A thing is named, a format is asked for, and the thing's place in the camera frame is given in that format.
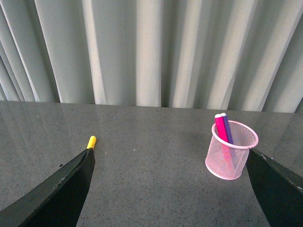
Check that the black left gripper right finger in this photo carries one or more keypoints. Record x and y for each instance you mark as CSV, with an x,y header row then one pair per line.
x,y
278,190

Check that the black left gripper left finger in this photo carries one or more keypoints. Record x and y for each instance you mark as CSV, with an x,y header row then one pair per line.
x,y
58,200

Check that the purple marker pen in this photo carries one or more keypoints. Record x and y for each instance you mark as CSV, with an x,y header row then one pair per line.
x,y
227,128

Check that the pink marker pen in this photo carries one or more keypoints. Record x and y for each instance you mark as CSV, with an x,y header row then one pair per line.
x,y
222,134

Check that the pink mesh pen cup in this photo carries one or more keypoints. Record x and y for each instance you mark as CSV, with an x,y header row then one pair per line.
x,y
244,138

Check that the yellow marker pen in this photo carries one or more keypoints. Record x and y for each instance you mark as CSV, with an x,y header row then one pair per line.
x,y
92,142

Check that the grey pleated curtain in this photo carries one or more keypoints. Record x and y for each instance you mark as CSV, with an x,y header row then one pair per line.
x,y
210,54

